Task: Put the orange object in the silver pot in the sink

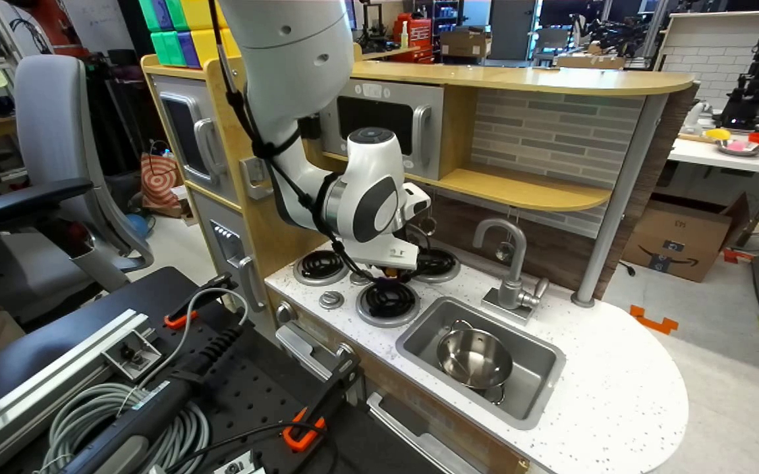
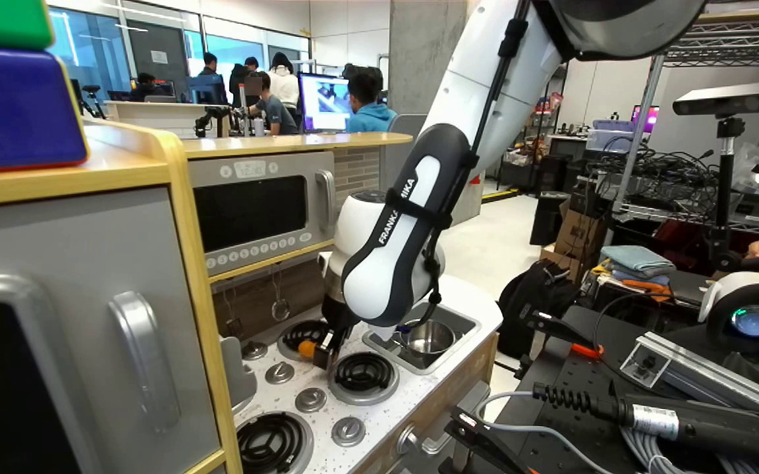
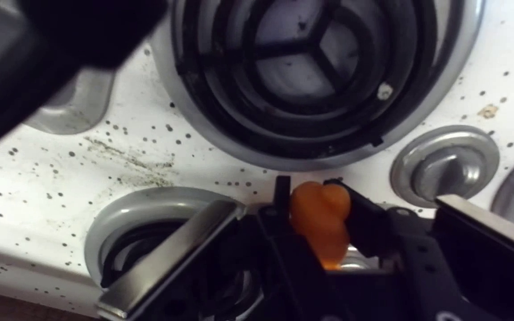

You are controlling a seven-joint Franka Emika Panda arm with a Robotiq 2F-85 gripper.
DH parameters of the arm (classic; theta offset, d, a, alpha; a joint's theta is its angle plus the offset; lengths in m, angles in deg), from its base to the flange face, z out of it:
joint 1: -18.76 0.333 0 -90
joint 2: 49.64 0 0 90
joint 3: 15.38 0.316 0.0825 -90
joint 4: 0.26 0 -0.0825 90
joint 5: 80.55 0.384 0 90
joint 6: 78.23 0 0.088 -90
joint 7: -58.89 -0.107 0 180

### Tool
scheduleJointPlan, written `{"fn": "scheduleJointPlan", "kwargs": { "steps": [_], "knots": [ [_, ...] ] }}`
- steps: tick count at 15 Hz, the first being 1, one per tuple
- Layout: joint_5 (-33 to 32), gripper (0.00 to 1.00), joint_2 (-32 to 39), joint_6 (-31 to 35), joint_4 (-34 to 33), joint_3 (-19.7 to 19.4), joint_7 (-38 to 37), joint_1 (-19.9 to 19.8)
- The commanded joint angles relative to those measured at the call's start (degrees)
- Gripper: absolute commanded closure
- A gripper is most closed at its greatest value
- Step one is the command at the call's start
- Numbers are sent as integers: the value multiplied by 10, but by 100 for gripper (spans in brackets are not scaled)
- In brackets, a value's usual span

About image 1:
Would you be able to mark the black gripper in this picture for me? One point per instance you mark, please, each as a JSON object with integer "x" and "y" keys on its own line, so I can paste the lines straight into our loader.
{"x": 420, "y": 232}

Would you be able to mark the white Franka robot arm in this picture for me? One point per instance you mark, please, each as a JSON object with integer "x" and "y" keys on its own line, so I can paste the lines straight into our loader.
{"x": 291, "y": 54}

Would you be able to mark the silver metal pot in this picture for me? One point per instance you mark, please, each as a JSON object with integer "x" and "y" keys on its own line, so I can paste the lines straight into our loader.
{"x": 476, "y": 359}

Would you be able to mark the grey toy sink basin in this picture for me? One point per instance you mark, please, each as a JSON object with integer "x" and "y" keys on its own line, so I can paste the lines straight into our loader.
{"x": 532, "y": 370}

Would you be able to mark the black coil toy burner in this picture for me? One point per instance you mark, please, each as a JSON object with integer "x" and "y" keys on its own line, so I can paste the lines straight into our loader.
{"x": 447, "y": 265}
{"x": 315, "y": 266}
{"x": 387, "y": 305}

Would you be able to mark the silver toy faucet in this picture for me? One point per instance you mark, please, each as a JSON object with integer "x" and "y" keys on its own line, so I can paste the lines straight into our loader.
{"x": 513, "y": 265}

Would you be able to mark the grey toy microwave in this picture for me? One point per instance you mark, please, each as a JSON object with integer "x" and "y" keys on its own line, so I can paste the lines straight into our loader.
{"x": 424, "y": 132}

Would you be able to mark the silver stove knob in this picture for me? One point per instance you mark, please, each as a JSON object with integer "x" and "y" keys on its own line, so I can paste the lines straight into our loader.
{"x": 329, "y": 298}

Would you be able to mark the wooden toy kitchen unit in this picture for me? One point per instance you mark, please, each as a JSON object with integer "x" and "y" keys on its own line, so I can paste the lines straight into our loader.
{"x": 538, "y": 187}

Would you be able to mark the silver oven panel knob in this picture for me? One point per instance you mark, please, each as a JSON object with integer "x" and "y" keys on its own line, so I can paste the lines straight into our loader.
{"x": 286, "y": 311}

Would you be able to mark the silver metal latch plate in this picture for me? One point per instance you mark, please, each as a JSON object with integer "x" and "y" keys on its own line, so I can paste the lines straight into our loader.
{"x": 252, "y": 181}

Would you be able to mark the grey plain toy door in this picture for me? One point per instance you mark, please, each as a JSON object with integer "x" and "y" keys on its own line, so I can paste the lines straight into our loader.
{"x": 224, "y": 247}

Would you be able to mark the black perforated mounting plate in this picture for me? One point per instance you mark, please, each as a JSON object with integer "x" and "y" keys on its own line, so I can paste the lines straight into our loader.
{"x": 249, "y": 386}

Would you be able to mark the orange black bar clamp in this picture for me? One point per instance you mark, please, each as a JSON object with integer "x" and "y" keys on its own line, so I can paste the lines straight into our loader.
{"x": 177, "y": 319}
{"x": 302, "y": 436}

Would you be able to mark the black ribbed conduit tube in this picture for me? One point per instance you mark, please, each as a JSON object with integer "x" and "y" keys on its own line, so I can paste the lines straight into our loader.
{"x": 208, "y": 351}

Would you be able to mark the grey windowed toy door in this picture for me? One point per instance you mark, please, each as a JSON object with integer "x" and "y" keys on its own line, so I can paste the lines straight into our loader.
{"x": 188, "y": 132}

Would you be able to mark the large brown cardboard box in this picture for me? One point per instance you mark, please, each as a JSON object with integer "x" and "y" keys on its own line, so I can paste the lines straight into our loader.
{"x": 677, "y": 240}

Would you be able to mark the red patterned cushion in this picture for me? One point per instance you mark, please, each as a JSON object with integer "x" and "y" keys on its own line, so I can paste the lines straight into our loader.
{"x": 162, "y": 185}

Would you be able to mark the white desk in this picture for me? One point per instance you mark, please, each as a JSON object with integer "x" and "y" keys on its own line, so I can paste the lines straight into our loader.
{"x": 704, "y": 156}

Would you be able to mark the small bowl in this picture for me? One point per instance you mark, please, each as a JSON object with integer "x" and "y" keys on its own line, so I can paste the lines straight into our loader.
{"x": 739, "y": 145}

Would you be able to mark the white perforated panel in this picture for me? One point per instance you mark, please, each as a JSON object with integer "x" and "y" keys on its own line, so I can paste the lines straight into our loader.
{"x": 704, "y": 54}

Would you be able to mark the black articulated stand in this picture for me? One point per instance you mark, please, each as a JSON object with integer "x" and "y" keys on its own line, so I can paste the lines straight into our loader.
{"x": 752, "y": 82}

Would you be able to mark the black bench top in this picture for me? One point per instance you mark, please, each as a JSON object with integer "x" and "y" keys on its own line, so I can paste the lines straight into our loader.
{"x": 53, "y": 344}

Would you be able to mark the grey office chair black armrest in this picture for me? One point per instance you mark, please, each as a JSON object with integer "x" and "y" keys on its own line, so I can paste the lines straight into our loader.
{"x": 51, "y": 123}

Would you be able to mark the grey kitchen support post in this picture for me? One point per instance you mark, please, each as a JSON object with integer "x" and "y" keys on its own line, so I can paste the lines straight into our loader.
{"x": 621, "y": 202}

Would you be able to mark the orange plastic floor bracket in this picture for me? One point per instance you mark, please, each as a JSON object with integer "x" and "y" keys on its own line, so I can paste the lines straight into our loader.
{"x": 652, "y": 323}

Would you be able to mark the silver corner bracket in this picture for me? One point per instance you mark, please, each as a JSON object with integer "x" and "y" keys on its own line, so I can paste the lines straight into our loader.
{"x": 132, "y": 356}

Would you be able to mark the aluminium extrusion rail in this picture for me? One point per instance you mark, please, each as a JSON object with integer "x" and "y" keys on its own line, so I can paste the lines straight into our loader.
{"x": 38, "y": 390}

